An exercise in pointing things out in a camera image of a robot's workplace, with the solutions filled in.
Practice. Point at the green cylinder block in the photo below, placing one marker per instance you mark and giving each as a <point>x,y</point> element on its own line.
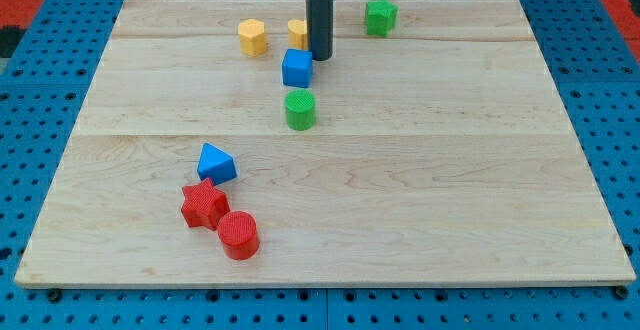
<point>300,109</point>

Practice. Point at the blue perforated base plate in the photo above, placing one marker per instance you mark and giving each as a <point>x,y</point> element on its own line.
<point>48,75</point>

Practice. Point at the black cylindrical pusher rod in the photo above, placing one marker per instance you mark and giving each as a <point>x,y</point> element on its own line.
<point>319,16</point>

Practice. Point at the yellow hexagon block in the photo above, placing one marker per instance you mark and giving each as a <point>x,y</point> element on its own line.
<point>252,36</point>

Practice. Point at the yellow heart block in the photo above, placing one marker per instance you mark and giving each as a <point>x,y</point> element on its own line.
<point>297,34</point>

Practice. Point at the red cylinder block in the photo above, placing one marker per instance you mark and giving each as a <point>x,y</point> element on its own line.
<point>238,233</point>

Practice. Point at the wooden board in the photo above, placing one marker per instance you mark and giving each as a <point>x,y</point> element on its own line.
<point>442,156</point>

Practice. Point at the red star block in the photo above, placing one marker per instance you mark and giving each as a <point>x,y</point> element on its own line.
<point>204,205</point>

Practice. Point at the green star block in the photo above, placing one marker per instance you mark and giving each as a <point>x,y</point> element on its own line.
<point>380,17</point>

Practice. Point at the blue cube block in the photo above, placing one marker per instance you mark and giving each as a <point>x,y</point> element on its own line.
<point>297,68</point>

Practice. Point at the blue triangle block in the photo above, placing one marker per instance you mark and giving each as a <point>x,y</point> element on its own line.
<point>216,165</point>

